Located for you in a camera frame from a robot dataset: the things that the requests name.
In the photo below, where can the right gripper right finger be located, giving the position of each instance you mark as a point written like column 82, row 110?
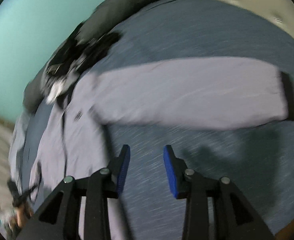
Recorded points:
column 234, row 216

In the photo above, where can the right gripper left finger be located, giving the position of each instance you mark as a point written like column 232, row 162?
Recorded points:
column 58, row 216

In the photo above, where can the light grey zip jacket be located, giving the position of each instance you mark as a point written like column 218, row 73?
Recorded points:
column 146, row 106

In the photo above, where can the person's left hand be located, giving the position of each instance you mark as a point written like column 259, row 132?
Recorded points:
column 23, row 213

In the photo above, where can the light grey blanket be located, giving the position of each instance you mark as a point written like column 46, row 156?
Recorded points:
column 17, row 146

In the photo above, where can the white garment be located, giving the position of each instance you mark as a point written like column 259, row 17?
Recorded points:
column 58, row 88

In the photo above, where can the black garment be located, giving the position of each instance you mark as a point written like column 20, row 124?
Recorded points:
column 76, row 57

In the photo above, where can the dark grey rolled duvet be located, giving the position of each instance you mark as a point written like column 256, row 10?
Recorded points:
column 104, row 18

